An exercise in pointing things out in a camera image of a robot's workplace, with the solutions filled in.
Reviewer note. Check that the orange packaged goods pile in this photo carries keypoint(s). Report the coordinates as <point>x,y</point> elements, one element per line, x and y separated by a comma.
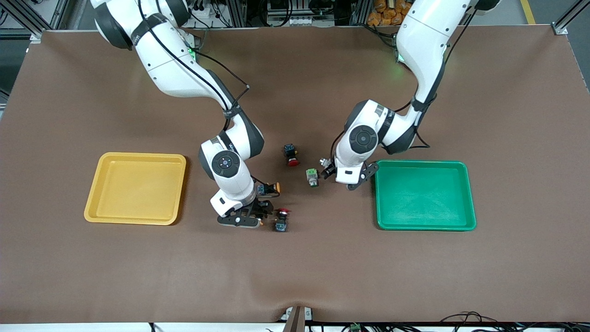
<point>387,14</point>

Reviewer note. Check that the yellow push button switch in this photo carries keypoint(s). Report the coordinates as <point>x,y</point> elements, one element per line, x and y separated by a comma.
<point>261,223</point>
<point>272,188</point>

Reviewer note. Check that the aluminium frame profile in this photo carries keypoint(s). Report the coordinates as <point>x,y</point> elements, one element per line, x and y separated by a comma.
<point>34,23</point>
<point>564,20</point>

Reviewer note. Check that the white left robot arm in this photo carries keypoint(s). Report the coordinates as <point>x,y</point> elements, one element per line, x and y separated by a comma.
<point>424,41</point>

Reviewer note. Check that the yellow plastic tray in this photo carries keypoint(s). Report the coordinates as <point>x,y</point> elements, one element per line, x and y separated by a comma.
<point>136,189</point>

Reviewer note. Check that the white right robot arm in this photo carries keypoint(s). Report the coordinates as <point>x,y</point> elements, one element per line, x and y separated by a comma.
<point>175,69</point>

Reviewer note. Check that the white power strip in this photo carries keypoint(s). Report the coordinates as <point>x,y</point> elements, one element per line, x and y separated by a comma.
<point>295,21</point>

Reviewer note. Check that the green push button switch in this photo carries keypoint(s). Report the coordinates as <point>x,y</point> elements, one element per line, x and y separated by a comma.
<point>325,162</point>
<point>312,177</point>

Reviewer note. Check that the red push button switch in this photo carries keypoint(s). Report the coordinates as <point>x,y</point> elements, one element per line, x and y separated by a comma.
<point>282,220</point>
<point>291,154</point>

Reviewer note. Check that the brown table mat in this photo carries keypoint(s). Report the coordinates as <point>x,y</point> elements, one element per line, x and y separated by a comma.
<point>295,267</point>

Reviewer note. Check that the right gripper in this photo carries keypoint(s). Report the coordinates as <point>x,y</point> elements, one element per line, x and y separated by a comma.
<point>261,206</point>

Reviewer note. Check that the green plastic tray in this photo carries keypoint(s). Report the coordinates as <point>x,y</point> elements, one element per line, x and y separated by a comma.
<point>424,196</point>

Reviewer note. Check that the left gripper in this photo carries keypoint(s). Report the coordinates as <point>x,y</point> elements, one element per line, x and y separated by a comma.
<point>330,171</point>

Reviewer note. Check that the metal table clamp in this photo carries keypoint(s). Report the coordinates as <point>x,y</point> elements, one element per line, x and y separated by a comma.
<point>295,318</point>

